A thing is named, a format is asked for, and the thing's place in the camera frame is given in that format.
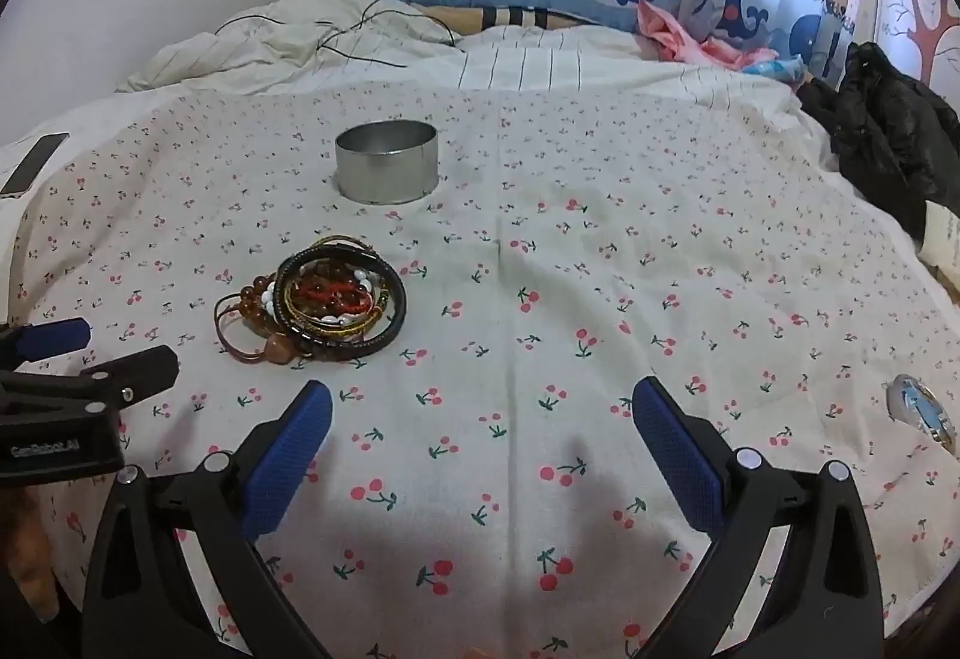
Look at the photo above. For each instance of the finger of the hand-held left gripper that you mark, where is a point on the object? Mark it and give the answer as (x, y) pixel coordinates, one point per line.
(135, 374)
(52, 336)

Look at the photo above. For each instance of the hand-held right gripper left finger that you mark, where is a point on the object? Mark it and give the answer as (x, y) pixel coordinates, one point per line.
(289, 464)

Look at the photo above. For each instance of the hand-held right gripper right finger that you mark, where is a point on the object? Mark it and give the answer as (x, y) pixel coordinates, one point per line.
(679, 456)

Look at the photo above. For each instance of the round metal tin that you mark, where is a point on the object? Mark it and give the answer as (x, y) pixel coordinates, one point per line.
(386, 167)

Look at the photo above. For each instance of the person's left hand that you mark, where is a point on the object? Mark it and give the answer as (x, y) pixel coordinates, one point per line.
(30, 554)

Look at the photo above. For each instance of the black smartphone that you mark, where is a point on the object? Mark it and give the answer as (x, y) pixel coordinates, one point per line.
(34, 162)

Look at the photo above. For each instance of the cherry print cloth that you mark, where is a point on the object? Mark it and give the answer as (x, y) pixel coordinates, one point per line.
(600, 299)

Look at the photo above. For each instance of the round blue printed lid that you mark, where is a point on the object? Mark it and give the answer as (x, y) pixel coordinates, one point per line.
(922, 413)

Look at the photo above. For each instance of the white paper bag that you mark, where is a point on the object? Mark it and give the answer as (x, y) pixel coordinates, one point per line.
(943, 246)

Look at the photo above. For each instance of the black puffer jacket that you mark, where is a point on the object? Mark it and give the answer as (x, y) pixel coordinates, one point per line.
(885, 126)

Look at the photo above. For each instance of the light blue cloth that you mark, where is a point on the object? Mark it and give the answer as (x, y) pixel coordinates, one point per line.
(776, 70)

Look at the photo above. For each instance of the white striped duvet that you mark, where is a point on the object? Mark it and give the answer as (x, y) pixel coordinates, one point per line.
(525, 66)

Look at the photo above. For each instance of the pink cloth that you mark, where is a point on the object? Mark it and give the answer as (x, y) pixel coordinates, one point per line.
(667, 32)

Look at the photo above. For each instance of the tan striped pillow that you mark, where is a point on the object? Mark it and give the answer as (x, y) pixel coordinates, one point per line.
(457, 17)

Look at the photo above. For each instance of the tree wall sticker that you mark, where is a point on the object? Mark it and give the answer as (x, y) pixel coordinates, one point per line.
(934, 25)

